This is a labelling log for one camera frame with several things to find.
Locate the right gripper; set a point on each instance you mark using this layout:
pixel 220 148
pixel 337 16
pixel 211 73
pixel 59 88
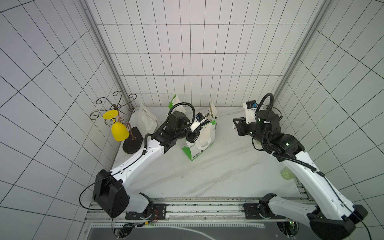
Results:
pixel 240 125

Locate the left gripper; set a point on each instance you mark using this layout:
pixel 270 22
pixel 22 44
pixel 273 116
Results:
pixel 194 134

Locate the green white bag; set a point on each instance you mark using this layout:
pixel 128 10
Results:
pixel 175 100
pixel 192 151

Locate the cream receipt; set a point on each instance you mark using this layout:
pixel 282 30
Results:
pixel 213 111
pixel 205 136

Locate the white paper bag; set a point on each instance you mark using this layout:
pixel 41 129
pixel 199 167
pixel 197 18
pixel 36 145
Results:
pixel 146 122

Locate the navy beige bag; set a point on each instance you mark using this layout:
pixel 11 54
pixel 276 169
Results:
pixel 207 114

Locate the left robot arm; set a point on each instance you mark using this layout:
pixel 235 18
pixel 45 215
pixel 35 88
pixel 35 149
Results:
pixel 111 190

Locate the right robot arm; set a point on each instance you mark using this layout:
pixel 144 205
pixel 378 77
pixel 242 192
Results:
pixel 333 217

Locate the black oval stand base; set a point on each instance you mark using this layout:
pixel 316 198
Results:
pixel 134 142

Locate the green glass coaster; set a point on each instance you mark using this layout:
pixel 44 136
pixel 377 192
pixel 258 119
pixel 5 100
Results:
pixel 287 174

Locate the yellow cup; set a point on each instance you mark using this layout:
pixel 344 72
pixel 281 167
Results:
pixel 119 132

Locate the black scroll metal stand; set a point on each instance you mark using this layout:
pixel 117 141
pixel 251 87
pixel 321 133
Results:
pixel 122 109

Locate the yellow saucer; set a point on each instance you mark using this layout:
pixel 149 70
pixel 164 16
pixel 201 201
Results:
pixel 111 114

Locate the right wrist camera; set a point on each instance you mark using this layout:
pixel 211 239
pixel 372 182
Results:
pixel 250 109

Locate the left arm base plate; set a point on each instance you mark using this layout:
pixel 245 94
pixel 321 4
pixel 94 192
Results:
pixel 152 212

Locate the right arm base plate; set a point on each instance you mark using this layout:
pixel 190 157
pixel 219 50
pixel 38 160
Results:
pixel 259 212

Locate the aluminium rail frame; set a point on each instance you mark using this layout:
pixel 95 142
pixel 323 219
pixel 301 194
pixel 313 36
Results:
pixel 193 213

